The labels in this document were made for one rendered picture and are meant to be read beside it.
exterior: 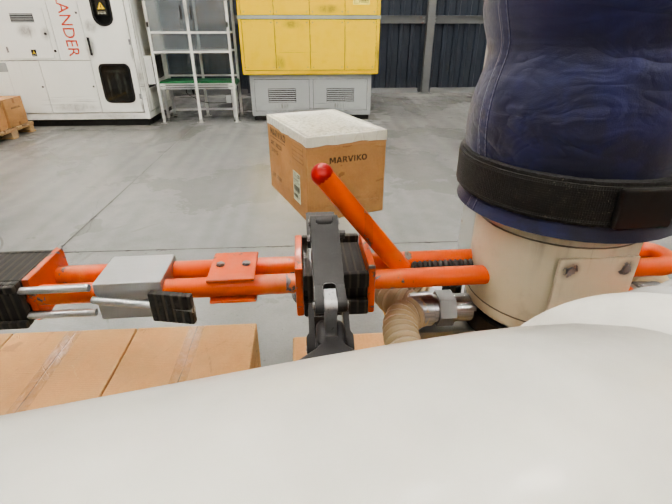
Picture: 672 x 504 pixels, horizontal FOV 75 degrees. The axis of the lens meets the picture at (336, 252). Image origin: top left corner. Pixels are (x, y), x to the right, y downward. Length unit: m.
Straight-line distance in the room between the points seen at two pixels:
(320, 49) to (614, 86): 7.30
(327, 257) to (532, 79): 0.22
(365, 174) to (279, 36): 5.71
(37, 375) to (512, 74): 1.45
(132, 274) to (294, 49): 7.23
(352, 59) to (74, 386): 6.84
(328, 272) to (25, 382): 1.31
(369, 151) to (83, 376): 1.43
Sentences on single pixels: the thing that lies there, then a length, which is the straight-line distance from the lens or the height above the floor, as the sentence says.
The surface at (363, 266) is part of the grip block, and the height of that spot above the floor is 1.22.
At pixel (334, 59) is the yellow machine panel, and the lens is 7.66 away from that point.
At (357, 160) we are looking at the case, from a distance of 2.06.
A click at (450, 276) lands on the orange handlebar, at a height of 1.21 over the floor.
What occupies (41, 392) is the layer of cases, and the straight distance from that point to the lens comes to 1.51.
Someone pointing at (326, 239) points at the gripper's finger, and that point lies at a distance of 0.36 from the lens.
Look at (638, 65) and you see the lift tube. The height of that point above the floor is 1.42.
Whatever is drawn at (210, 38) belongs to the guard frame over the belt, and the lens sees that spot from 7.73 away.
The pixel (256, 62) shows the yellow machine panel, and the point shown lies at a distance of 7.69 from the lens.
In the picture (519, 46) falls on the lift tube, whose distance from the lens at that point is 0.44.
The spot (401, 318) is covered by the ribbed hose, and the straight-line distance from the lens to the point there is 0.49.
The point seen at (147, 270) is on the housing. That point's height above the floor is 1.22.
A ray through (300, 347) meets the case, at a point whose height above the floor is 0.95.
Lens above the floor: 1.45
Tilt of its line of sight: 28 degrees down
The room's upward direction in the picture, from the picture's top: straight up
